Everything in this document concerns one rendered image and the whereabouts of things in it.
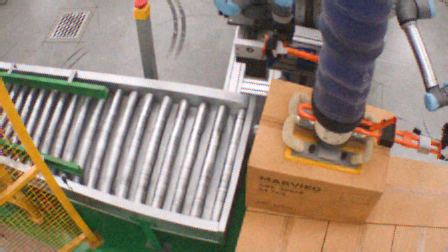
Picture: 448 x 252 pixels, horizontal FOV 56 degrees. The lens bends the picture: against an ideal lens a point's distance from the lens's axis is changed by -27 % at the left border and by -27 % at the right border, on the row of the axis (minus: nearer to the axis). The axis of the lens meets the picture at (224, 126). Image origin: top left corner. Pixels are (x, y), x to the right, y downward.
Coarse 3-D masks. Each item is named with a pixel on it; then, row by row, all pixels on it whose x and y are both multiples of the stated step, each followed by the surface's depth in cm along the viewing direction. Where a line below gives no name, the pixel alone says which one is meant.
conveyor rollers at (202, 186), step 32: (32, 96) 275; (64, 96) 273; (32, 128) 265; (64, 128) 262; (96, 128) 265; (160, 128) 261; (192, 128) 261; (32, 160) 253; (96, 160) 252; (128, 160) 252; (192, 160) 253; (160, 192) 244; (224, 192) 244
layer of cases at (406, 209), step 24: (408, 168) 245; (432, 168) 244; (384, 192) 239; (408, 192) 238; (432, 192) 237; (264, 216) 237; (288, 216) 237; (384, 216) 232; (408, 216) 231; (432, 216) 229; (240, 240) 231; (264, 240) 231; (288, 240) 230; (312, 240) 229; (336, 240) 228; (360, 240) 227; (384, 240) 225; (408, 240) 223; (432, 240) 221
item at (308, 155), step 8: (296, 136) 209; (304, 144) 207; (312, 144) 205; (288, 152) 206; (296, 152) 205; (304, 152) 205; (312, 152) 204; (344, 152) 202; (352, 152) 204; (360, 152) 205; (296, 160) 205; (304, 160) 204; (312, 160) 204; (320, 160) 203; (328, 160) 203; (336, 160) 203; (344, 160) 203; (328, 168) 203; (336, 168) 202; (344, 168) 201; (352, 168) 201; (360, 168) 201
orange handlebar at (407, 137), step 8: (288, 48) 216; (296, 56) 216; (304, 56) 214; (312, 56) 214; (304, 104) 202; (304, 112) 200; (360, 128) 197; (376, 136) 195; (408, 136) 193; (416, 136) 194; (408, 144) 192; (416, 144) 192; (432, 144) 192; (432, 152) 190
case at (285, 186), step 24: (288, 96) 221; (264, 120) 215; (264, 144) 210; (360, 144) 209; (264, 168) 205; (288, 168) 205; (312, 168) 204; (384, 168) 202; (264, 192) 222; (288, 192) 217; (312, 192) 212; (336, 192) 207; (360, 192) 202; (312, 216) 233; (336, 216) 228; (360, 216) 222
